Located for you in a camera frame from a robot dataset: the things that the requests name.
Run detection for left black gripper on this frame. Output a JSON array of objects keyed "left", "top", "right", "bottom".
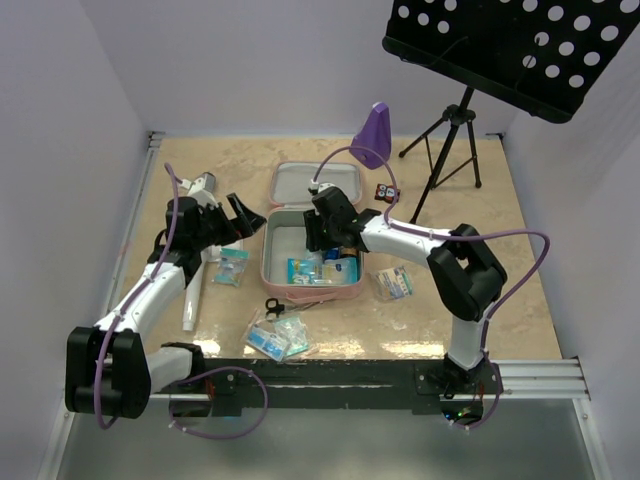
[{"left": 192, "top": 193, "right": 266, "bottom": 250}]

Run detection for large blue packet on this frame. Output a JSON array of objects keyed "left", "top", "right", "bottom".
[{"left": 287, "top": 258, "right": 359, "bottom": 286}]

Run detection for pink medicine kit case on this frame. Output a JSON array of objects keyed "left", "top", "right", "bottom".
[{"left": 261, "top": 162, "right": 364, "bottom": 304}]

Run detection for white blue small bottle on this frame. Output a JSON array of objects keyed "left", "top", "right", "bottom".
[{"left": 323, "top": 248, "right": 341, "bottom": 262}]

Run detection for brown medicine bottle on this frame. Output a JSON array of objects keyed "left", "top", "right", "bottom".
[{"left": 339, "top": 246, "right": 360, "bottom": 259}]

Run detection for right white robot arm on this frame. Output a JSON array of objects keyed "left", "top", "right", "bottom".
[{"left": 304, "top": 184, "right": 507, "bottom": 393}]

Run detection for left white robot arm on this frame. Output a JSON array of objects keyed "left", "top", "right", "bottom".
[{"left": 64, "top": 193, "right": 266, "bottom": 419}]

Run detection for teal topped zip bag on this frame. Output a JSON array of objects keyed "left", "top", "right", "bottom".
[{"left": 213, "top": 248, "right": 250, "bottom": 287}]

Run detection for owl pattern block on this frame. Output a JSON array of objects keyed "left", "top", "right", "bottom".
[{"left": 374, "top": 183, "right": 401, "bottom": 204}]

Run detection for bandage packet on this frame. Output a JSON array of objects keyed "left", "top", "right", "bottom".
[{"left": 370, "top": 266, "right": 413, "bottom": 301}]

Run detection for white tube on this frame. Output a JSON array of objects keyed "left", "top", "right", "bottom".
[{"left": 182, "top": 251, "right": 209, "bottom": 332}]

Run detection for purple metronome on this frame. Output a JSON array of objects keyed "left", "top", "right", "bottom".
[{"left": 349, "top": 102, "right": 392, "bottom": 170}]

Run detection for teal blister pack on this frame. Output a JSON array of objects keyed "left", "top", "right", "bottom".
[{"left": 274, "top": 316, "right": 312, "bottom": 358}]

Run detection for blue white sachet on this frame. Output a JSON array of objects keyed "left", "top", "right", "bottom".
[{"left": 245, "top": 324, "right": 290, "bottom": 362}]

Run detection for black music stand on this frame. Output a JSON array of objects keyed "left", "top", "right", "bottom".
[{"left": 382, "top": 1, "right": 639, "bottom": 234}]

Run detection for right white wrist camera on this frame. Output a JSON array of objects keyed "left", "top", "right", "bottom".
[{"left": 308, "top": 179, "right": 335, "bottom": 196}]

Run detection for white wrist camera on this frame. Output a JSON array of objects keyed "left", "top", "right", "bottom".
[
  {"left": 178, "top": 172, "right": 217, "bottom": 207},
  {"left": 308, "top": 179, "right": 335, "bottom": 196}
]

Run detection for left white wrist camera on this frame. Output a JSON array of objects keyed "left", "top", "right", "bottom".
[{"left": 178, "top": 172, "right": 217, "bottom": 207}]

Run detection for black handled scissors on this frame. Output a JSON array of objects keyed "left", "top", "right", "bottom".
[{"left": 265, "top": 297, "right": 321, "bottom": 320}]

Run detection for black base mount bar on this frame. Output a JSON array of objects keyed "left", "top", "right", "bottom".
[{"left": 160, "top": 358, "right": 503, "bottom": 416}]

